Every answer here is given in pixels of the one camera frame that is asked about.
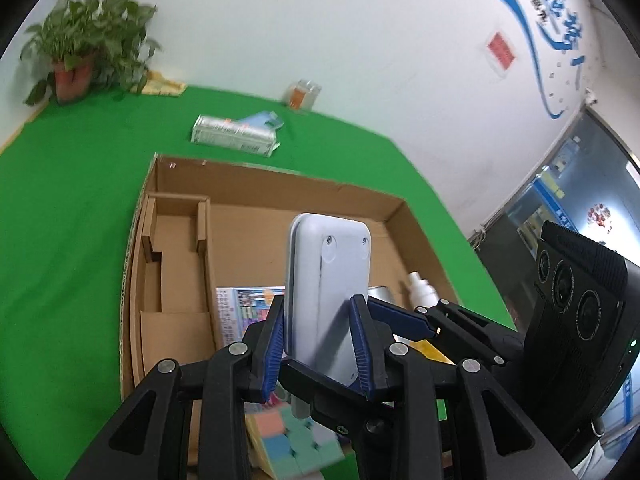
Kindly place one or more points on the white rounded plastic device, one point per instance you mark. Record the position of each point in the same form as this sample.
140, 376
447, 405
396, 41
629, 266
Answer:
325, 285

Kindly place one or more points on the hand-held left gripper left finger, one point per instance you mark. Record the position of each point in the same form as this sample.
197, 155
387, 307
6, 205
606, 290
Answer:
272, 350

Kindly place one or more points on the red wall sign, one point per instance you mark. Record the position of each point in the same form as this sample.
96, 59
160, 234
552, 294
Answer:
501, 51

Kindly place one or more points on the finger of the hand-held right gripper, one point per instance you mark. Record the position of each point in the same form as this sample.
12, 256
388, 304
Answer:
400, 317
325, 390

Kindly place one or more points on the glass door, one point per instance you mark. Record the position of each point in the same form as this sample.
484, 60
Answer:
550, 200

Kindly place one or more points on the silver printed carton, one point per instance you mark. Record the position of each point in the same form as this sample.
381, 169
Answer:
225, 132

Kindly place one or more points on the silver metal tin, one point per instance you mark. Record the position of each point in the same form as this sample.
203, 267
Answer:
380, 294

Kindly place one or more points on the yellow cloth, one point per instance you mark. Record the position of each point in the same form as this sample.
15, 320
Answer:
162, 86

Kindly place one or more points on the light blue packet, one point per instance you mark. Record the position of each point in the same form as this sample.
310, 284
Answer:
262, 120

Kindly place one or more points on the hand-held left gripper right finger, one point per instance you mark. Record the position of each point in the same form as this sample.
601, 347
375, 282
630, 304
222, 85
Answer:
361, 350

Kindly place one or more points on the blue wall decal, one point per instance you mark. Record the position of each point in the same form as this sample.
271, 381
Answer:
554, 112

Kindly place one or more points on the pastel puzzle cube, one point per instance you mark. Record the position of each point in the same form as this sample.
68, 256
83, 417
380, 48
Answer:
295, 445

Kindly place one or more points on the small glass jar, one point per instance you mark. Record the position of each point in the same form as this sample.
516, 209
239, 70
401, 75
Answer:
302, 95

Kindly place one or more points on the green felt tablecloth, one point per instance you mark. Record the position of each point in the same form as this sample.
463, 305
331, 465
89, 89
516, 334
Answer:
75, 210

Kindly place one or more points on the large cardboard box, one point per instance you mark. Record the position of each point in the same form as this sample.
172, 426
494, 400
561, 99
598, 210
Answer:
250, 240

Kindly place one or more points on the white spray bottle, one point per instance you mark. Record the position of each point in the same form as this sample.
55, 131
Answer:
420, 290

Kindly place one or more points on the small potted plant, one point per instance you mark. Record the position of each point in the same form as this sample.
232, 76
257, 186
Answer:
90, 25

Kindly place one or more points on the colourful printed game box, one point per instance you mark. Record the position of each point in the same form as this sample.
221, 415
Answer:
235, 315

